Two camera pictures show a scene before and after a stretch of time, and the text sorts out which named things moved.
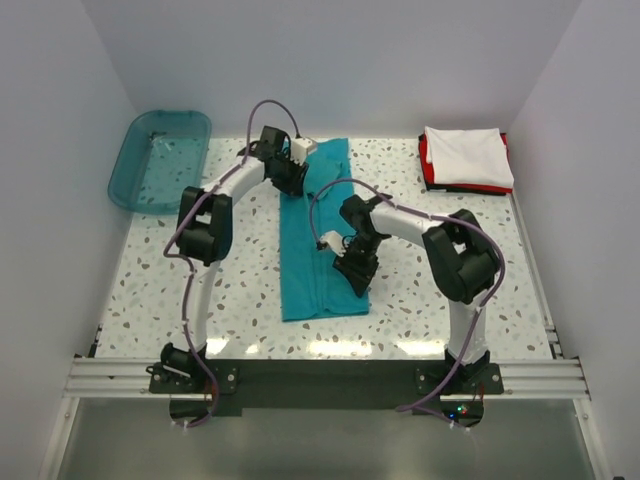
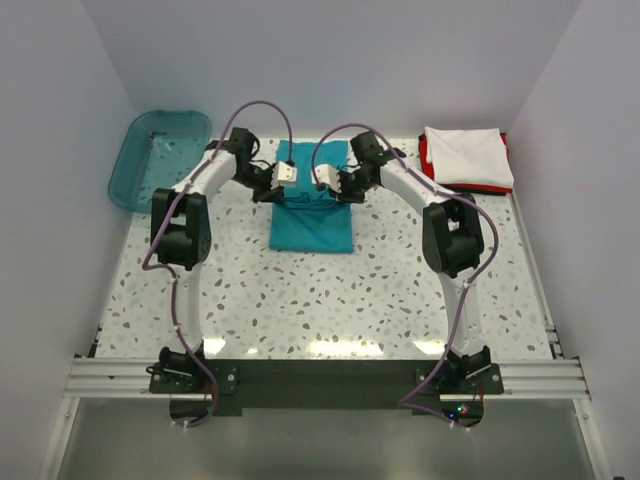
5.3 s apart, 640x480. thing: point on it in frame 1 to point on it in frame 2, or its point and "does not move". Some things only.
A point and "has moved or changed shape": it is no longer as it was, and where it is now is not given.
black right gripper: [358, 275] to [344, 196]
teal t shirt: [312, 286] has moved or changed shape
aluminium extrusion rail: [521, 378] does not move
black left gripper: [295, 186] to [268, 195]
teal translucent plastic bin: [167, 151] does not move
